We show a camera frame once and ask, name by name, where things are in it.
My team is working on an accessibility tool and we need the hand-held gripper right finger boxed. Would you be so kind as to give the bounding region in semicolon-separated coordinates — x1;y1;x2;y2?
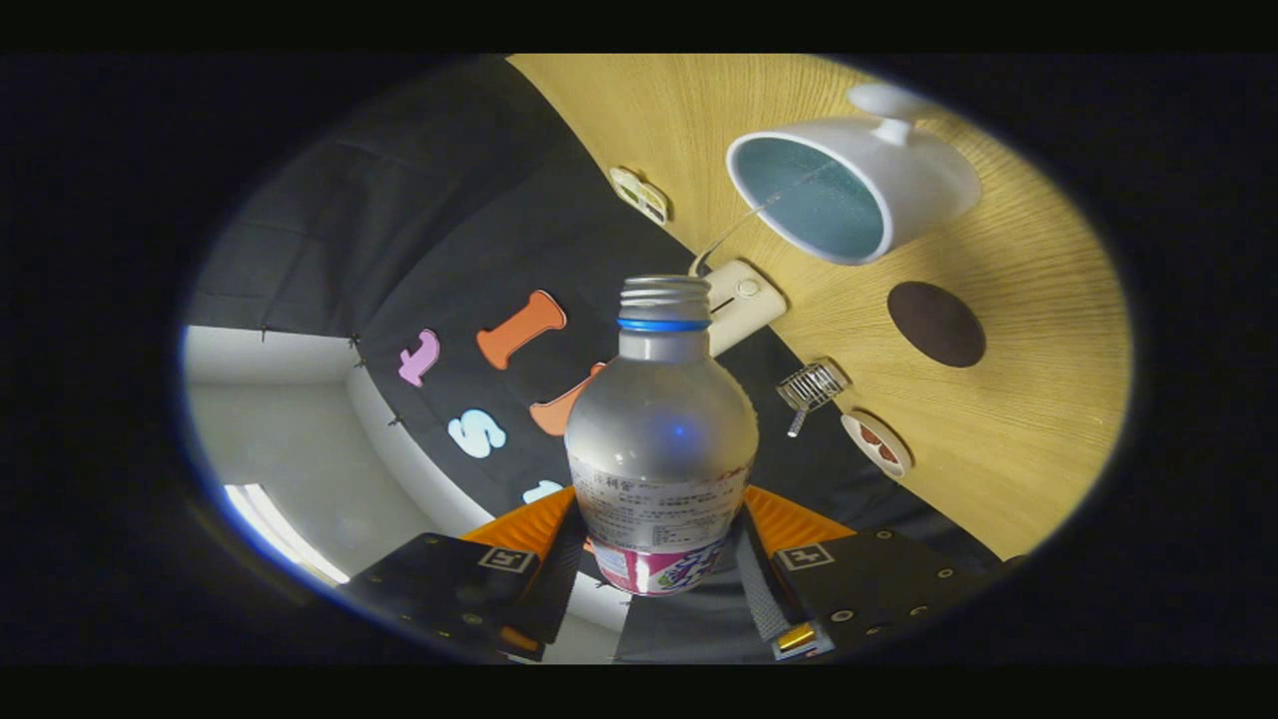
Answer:
734;486;1024;660

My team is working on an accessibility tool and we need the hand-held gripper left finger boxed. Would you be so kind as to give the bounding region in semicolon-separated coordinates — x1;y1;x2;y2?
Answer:
344;486;590;662

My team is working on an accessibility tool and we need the silver juice bottle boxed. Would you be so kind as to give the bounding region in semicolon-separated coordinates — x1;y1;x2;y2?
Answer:
564;276;760;597

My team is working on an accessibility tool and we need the dark brown round coaster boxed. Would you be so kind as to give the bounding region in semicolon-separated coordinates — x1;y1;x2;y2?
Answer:
888;281;987;368

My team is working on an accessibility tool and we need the white cup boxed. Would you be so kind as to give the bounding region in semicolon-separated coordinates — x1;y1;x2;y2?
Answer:
726;83;982;267

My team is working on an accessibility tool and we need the white round plate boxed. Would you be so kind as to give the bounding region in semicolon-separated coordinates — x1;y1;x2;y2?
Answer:
841;409;913;478

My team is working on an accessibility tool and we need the large ceiling light panel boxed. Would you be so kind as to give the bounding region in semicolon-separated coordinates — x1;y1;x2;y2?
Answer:
225;484;350;585

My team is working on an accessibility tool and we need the white toaster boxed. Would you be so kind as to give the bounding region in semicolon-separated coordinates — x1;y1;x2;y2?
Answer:
689;260;788;358

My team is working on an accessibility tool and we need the black backdrop cloth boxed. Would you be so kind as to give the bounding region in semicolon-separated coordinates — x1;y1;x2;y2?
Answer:
185;54;999;665

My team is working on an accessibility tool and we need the wooden table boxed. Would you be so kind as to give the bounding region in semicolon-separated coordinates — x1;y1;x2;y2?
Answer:
507;54;1134;560

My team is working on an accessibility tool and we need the white compartment tray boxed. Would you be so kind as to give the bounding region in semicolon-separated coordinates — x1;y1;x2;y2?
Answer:
610;167;670;227

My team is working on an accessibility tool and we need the metal wire rack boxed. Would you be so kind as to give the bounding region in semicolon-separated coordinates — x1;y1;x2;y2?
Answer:
777;360;852;438

